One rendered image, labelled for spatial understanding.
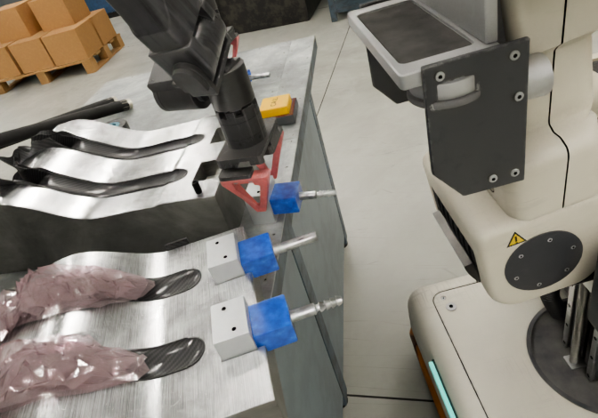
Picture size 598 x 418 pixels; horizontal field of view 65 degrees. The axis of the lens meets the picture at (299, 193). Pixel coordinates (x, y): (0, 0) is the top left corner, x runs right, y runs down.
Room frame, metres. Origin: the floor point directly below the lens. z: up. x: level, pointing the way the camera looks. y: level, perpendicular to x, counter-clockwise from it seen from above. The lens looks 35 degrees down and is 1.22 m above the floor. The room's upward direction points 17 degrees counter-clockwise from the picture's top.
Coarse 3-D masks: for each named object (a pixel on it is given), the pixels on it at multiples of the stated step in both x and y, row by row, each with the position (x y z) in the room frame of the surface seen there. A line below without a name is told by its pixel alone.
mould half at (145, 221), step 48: (144, 144) 0.79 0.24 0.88; (0, 192) 0.66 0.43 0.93; (48, 192) 0.65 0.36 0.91; (144, 192) 0.61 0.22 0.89; (192, 192) 0.56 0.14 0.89; (0, 240) 0.63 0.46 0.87; (48, 240) 0.61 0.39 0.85; (96, 240) 0.59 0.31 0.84; (144, 240) 0.57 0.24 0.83; (192, 240) 0.55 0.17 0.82
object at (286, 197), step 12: (252, 192) 0.57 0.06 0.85; (276, 192) 0.57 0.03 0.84; (288, 192) 0.56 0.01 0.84; (300, 192) 0.57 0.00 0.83; (312, 192) 0.56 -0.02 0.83; (324, 192) 0.55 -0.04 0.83; (276, 204) 0.56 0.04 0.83; (288, 204) 0.55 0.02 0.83; (300, 204) 0.56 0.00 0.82; (252, 216) 0.57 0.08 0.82; (264, 216) 0.56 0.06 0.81; (276, 216) 0.56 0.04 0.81
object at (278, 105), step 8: (280, 96) 0.92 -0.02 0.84; (288, 96) 0.91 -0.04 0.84; (264, 104) 0.91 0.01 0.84; (272, 104) 0.90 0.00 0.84; (280, 104) 0.88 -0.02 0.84; (288, 104) 0.89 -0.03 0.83; (264, 112) 0.88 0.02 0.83; (272, 112) 0.88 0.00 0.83; (280, 112) 0.87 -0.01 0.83; (288, 112) 0.87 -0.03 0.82
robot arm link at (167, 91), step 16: (224, 48) 0.57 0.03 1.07; (176, 64) 0.51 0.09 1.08; (192, 64) 0.51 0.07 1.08; (224, 64) 0.55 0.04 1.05; (160, 80) 0.58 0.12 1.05; (176, 80) 0.51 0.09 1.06; (192, 80) 0.51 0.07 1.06; (208, 80) 0.52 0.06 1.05; (160, 96) 0.60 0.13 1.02; (176, 96) 0.58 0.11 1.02; (192, 96) 0.58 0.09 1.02
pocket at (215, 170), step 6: (204, 162) 0.64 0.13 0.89; (210, 162) 0.64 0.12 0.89; (216, 162) 0.64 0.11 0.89; (198, 168) 0.63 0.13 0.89; (204, 168) 0.64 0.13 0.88; (210, 168) 0.64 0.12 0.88; (216, 168) 0.64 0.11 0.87; (198, 174) 0.62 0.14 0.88; (204, 174) 0.64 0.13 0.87; (210, 174) 0.64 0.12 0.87; (216, 174) 0.64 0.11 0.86; (198, 180) 0.61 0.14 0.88; (204, 180) 0.63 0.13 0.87
